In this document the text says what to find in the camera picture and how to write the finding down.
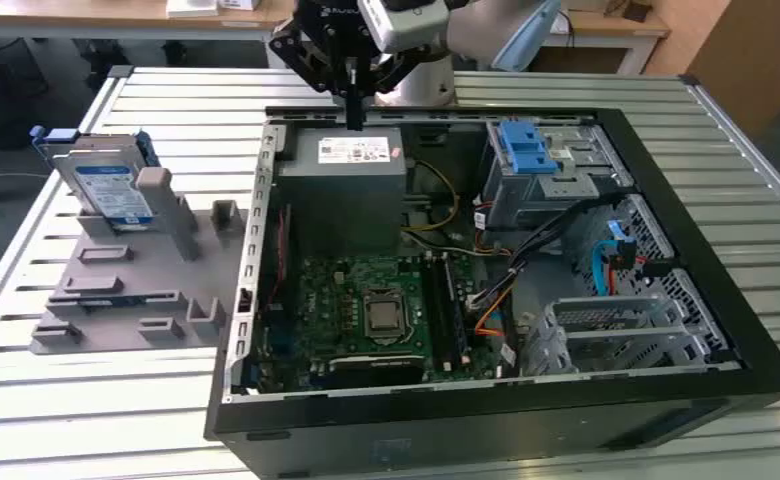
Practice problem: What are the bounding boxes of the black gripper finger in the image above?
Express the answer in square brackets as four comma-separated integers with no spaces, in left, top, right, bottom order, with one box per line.
[356,44,432,132]
[268,19,358,132]

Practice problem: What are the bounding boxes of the hard disk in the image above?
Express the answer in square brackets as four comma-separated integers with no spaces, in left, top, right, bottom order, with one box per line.
[29,127,162,234]

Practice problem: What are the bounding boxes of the blue data wire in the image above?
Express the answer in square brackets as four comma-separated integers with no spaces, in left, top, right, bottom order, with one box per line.
[589,218,633,299]

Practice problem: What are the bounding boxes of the metal disk bay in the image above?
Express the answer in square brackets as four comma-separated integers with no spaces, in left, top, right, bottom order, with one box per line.
[540,293,725,376]

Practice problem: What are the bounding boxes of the blue drive latch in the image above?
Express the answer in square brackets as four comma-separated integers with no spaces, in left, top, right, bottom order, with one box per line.
[498,120,560,176]

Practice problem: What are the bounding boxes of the grey power supply unit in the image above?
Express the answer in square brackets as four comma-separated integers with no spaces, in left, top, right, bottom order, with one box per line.
[276,126,410,259]

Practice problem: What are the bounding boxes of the metal optical drive cage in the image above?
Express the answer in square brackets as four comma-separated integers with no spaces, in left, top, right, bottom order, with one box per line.
[481,119,637,232]

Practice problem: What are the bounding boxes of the green motherboard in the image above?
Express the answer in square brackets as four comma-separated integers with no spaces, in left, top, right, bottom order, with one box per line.
[293,252,506,389]

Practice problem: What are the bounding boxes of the grey parts rack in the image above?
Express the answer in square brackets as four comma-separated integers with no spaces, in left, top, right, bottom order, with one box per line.
[29,167,252,356]

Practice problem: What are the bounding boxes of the silver CPU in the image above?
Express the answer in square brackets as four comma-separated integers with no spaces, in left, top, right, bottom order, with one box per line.
[368,301,402,334]

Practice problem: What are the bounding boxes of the CPU socket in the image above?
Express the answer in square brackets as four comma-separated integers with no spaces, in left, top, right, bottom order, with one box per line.
[360,286,414,347]

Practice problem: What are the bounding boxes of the wooden cabinet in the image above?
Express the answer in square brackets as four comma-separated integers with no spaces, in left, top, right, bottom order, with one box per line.
[643,0,780,137]

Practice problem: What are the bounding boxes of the green RAM stick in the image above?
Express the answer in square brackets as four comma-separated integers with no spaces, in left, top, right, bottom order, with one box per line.
[77,297,146,308]

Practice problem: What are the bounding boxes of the black graphics card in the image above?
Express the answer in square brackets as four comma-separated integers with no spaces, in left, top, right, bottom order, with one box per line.
[326,352,429,389]

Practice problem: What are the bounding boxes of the black PC case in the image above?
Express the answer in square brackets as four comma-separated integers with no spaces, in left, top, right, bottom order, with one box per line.
[202,104,780,480]

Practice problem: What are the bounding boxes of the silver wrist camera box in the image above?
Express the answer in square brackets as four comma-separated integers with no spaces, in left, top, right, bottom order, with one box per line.
[356,0,452,54]

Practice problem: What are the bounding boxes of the yellow wire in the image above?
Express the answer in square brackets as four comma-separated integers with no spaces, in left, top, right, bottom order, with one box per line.
[400,158,464,234]

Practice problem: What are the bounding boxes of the wooden desk white frame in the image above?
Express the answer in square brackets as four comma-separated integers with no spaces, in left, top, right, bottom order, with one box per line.
[0,0,672,76]

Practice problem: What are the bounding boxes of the black wire bundle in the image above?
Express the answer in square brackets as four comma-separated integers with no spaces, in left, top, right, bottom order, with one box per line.
[474,192,633,314]

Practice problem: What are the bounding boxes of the orange wires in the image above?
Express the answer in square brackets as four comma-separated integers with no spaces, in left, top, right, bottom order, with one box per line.
[473,303,508,344]

